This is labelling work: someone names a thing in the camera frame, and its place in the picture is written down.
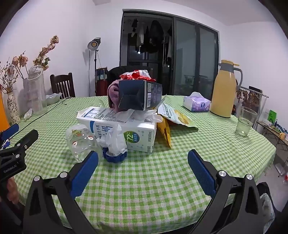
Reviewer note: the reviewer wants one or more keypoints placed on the black jacket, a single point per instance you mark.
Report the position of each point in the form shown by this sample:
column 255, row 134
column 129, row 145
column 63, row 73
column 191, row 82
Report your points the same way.
column 114, row 73

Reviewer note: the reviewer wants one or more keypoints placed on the red patterned bag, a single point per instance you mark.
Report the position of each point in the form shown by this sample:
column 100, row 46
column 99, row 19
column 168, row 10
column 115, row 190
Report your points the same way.
column 101, row 87

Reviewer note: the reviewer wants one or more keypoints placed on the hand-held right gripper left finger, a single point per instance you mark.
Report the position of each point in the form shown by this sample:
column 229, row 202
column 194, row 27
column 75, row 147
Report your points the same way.
column 85, row 171

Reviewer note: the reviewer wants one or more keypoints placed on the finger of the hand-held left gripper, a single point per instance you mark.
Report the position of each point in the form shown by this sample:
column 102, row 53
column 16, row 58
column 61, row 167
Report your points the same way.
column 28, row 138
column 10, row 131

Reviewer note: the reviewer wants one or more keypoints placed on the person's left hand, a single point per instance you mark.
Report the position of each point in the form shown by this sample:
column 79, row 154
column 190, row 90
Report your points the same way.
column 11, row 190

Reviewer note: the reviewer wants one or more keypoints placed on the green checked tablecloth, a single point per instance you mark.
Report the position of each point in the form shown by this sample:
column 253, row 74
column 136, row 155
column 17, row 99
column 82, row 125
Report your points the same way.
column 146, row 180

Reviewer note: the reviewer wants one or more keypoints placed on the dark blue carton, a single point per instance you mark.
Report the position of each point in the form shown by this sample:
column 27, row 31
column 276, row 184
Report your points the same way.
column 135, row 92

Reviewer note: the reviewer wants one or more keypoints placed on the clear plastic pitcher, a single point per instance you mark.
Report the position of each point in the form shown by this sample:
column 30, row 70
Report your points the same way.
column 37, row 90

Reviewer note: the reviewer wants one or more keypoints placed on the small crumpled clear wrap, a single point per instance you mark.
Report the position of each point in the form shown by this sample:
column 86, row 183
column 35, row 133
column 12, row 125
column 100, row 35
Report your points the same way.
column 28, row 113

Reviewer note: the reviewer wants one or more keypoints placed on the dark wooden chair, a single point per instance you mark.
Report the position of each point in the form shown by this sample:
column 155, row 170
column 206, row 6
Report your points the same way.
column 67, row 78

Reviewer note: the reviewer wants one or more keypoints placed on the person's left forearm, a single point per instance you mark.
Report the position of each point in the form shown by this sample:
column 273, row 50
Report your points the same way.
column 6, row 216

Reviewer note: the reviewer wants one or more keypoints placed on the translucent white plastic bag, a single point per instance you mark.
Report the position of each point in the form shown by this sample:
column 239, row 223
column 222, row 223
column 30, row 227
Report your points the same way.
column 114, row 140

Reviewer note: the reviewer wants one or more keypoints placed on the orange box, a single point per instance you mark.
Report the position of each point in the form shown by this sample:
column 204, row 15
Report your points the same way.
column 3, row 117

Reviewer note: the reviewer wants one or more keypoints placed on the white milk carton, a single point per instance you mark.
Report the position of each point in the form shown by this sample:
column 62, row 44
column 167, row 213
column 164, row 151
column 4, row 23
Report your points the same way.
column 139, row 135

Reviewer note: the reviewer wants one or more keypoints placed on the sliding glass door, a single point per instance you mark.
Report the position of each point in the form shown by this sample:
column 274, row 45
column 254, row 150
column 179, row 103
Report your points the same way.
column 186, row 56

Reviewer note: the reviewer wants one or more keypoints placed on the pink cloth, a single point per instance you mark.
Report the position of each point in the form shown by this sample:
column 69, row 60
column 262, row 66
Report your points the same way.
column 113, row 92

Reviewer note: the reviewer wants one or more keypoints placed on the green white snack bag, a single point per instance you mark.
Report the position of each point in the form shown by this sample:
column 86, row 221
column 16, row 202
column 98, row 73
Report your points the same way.
column 177, row 117

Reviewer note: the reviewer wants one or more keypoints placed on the low metal side table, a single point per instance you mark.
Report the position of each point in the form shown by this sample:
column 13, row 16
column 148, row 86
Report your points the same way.
column 270, row 129

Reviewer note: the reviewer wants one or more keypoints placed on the dried brown branches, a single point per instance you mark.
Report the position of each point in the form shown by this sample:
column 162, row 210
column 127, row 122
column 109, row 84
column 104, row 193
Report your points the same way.
column 7, row 83

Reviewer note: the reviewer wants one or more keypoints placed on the blue round lid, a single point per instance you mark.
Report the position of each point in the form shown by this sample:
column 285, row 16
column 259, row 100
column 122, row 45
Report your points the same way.
column 112, row 158

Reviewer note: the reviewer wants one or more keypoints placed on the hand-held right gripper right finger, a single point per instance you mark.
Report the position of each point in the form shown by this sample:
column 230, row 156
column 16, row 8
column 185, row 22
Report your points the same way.
column 201, row 173

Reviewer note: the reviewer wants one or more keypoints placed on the clear drinking glass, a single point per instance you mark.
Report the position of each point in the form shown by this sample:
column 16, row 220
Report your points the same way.
column 245, row 126

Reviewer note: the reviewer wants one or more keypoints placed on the green card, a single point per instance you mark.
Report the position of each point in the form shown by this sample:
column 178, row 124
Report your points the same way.
column 272, row 115

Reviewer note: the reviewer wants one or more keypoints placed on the dried hanging plants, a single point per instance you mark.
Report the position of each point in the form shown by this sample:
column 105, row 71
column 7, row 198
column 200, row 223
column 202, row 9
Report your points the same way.
column 243, row 94

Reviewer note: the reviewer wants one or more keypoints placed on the hanging clothes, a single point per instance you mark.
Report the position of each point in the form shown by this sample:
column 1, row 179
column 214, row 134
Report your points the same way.
column 155, row 31

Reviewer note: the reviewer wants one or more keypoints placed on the dried pink flower stems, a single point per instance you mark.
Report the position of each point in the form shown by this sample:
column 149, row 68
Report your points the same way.
column 43, row 58

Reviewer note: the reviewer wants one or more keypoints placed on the yellow thermos jug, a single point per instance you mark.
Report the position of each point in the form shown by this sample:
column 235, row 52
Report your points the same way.
column 222, row 94

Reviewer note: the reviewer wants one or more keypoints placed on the red snack packet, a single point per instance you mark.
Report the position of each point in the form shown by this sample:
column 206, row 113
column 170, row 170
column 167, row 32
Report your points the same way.
column 135, row 75

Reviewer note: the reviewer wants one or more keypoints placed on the silver floor lamp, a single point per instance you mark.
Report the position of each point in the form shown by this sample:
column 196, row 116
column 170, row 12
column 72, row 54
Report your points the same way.
column 94, row 43

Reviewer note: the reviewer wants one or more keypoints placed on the clear plastic bottle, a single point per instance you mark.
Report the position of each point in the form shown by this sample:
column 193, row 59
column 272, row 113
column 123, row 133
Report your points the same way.
column 78, row 141

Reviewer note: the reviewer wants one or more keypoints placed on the dark wooden board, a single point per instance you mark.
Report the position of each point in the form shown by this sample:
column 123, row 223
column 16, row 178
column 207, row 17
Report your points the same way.
column 256, row 89

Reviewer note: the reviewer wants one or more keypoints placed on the purple tissue pack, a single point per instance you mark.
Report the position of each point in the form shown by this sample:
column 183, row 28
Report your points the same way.
column 198, row 103

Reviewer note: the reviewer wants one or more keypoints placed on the small bowl packet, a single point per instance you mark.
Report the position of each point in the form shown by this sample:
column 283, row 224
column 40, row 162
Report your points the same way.
column 52, row 97

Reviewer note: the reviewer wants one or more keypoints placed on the yellow snack bag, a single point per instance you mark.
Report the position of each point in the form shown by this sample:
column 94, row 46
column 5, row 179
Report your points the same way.
column 165, row 132

